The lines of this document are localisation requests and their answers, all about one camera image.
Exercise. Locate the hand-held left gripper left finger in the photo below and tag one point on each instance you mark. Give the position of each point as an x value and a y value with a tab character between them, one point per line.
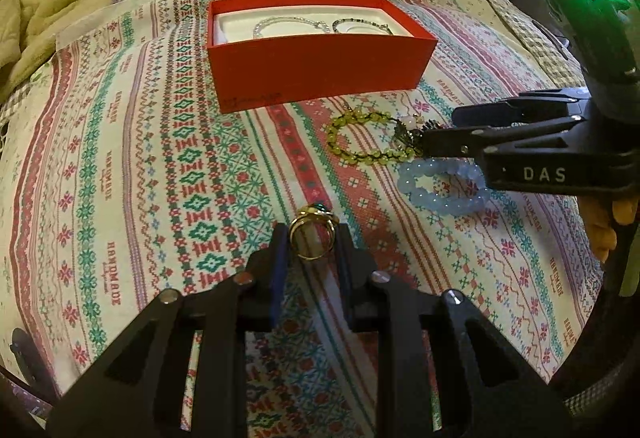
279	268

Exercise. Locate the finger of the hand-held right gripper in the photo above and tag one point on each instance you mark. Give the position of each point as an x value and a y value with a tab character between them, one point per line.
460	141
520	110

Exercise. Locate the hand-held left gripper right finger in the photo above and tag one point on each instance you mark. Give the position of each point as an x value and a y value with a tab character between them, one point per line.
345	268

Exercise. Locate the red jewelry box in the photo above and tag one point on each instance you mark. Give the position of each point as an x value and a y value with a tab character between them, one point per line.
320	68

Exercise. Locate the person's right hand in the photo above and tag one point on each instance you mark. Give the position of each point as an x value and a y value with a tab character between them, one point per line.
600	233

